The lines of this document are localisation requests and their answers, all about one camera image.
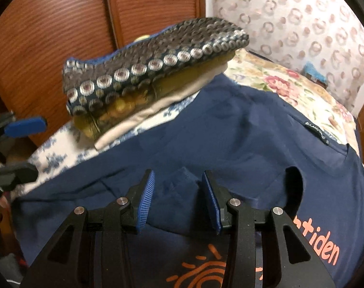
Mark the wooden wardrobe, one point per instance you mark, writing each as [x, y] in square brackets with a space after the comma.
[49, 36]

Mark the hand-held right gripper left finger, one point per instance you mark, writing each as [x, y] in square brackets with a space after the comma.
[146, 198]

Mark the navy blue t-shirt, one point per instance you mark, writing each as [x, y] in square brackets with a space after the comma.
[230, 126]

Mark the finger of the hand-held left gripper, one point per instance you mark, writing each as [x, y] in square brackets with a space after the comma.
[16, 174]
[25, 126]

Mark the light blue object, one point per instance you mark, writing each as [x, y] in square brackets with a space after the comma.
[314, 72]

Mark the beige folded cloth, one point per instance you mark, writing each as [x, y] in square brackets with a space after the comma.
[176, 90]

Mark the olive yellow folded cloth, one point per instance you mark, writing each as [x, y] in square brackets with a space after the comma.
[130, 105]

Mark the circle-patterned curtain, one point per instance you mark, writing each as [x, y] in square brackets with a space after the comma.
[290, 21]

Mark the colourful floral blanket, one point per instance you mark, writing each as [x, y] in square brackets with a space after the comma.
[275, 78]

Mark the white blue floral bedsheet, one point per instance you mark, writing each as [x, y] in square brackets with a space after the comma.
[58, 153]

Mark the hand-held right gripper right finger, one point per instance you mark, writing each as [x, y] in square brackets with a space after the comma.
[210, 201]

